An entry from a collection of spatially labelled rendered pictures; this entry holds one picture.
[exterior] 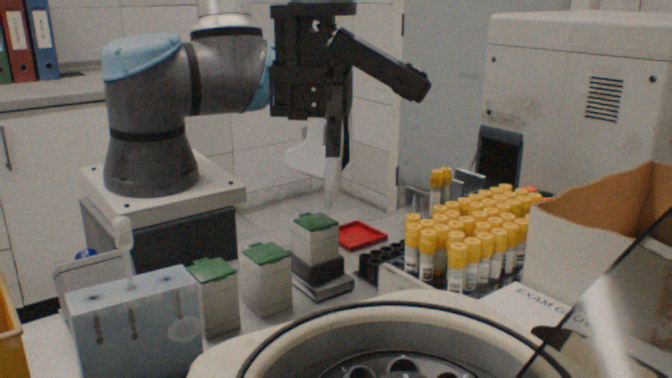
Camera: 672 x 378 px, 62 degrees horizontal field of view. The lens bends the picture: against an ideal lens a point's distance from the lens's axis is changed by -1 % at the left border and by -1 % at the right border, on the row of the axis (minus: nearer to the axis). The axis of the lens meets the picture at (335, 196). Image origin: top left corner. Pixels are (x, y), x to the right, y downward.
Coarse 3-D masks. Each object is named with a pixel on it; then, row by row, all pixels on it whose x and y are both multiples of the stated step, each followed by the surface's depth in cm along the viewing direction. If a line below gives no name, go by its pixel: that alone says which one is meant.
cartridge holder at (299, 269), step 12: (300, 264) 65; (324, 264) 65; (336, 264) 66; (300, 276) 66; (312, 276) 64; (324, 276) 65; (336, 276) 66; (348, 276) 66; (300, 288) 66; (312, 288) 64; (324, 288) 64; (336, 288) 65; (348, 288) 66
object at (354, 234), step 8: (344, 224) 82; (352, 224) 83; (360, 224) 83; (344, 232) 81; (352, 232) 81; (360, 232) 81; (368, 232) 81; (376, 232) 80; (344, 240) 79; (352, 240) 79; (360, 240) 79; (368, 240) 77; (376, 240) 78; (344, 248) 76; (352, 248) 76; (360, 248) 76
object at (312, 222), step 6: (300, 216) 66; (306, 216) 66; (312, 216) 66; (318, 216) 66; (324, 216) 66; (294, 222) 65; (300, 222) 65; (306, 222) 65; (312, 222) 65; (318, 222) 65; (324, 222) 65; (330, 222) 65; (336, 222) 65; (306, 228) 63; (312, 228) 63; (318, 228) 63; (324, 228) 64
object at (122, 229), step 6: (114, 222) 44; (120, 222) 44; (126, 222) 44; (114, 228) 44; (120, 228) 44; (126, 228) 44; (114, 234) 44; (120, 234) 44; (126, 234) 44; (120, 240) 44; (126, 240) 44; (132, 240) 45; (120, 246) 44; (126, 246) 45
